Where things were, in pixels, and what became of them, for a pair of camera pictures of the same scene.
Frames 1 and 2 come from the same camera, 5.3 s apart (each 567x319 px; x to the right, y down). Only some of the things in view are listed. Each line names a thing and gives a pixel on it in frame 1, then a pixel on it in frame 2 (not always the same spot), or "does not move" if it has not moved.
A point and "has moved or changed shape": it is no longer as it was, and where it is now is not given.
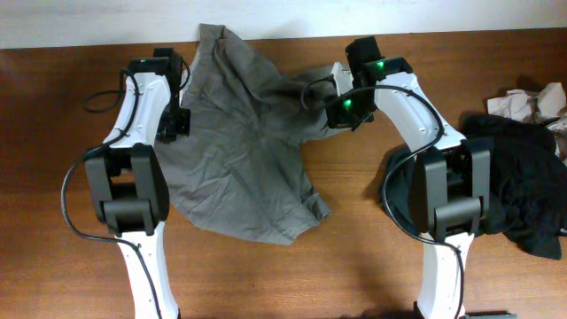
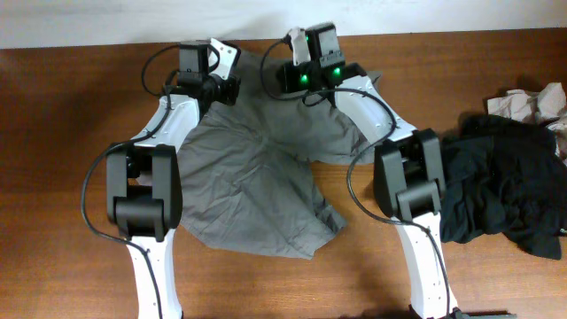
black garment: x=527 y=182 does not move
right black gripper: x=333 y=118 -> x=284 y=77
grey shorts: x=244 y=168 has moved or changed shape
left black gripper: x=175 y=122 -> x=228 y=89
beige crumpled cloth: x=546 y=105 does not move
